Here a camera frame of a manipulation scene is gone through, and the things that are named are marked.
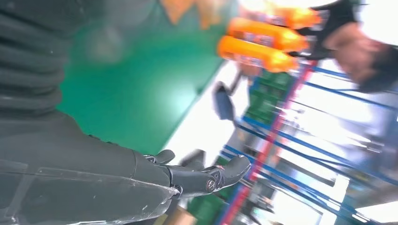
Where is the brown cardboard box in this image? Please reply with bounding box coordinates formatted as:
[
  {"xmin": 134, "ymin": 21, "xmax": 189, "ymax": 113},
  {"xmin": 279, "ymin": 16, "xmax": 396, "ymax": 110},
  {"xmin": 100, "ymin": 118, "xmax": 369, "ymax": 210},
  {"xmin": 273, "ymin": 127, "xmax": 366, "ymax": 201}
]
[{"xmin": 161, "ymin": 205, "xmax": 197, "ymax": 225}]

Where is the person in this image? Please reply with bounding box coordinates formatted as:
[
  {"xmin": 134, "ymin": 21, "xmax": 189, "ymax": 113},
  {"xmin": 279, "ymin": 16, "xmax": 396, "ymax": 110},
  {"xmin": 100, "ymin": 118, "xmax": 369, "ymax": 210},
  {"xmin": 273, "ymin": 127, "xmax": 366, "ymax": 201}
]
[{"xmin": 289, "ymin": 0, "xmax": 398, "ymax": 94}]

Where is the tablet in blue cover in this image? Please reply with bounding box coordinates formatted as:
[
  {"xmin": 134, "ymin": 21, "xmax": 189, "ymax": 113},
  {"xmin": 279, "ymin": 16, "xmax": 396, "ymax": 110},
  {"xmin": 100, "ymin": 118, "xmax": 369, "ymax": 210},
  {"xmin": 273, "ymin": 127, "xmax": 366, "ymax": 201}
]
[{"xmin": 212, "ymin": 69, "xmax": 245, "ymax": 122}]

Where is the yellow tape sheet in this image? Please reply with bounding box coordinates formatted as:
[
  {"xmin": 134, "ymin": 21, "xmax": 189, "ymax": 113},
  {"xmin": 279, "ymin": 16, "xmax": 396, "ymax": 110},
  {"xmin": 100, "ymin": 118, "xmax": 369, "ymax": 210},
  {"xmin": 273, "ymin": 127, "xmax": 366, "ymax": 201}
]
[{"xmin": 160, "ymin": 0, "xmax": 232, "ymax": 30}]

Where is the green storage bin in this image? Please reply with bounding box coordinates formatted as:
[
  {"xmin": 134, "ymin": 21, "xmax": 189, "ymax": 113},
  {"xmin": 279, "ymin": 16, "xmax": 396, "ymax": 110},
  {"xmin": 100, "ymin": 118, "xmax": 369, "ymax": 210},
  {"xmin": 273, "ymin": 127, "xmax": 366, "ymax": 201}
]
[
  {"xmin": 245, "ymin": 70, "xmax": 300, "ymax": 125},
  {"xmin": 186, "ymin": 186, "xmax": 240, "ymax": 225}
]

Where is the white table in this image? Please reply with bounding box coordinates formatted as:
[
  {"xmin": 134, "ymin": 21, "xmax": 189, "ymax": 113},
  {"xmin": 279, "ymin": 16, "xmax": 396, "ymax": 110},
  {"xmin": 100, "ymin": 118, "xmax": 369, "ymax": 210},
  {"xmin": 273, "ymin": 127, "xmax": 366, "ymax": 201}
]
[{"xmin": 161, "ymin": 60, "xmax": 259, "ymax": 170}]

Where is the green table mat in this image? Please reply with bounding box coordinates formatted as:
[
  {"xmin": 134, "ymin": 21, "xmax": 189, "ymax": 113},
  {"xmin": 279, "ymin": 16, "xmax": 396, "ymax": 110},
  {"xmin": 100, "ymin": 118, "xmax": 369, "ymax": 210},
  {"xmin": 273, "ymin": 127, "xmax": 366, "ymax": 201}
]
[{"xmin": 57, "ymin": 0, "xmax": 242, "ymax": 156}]

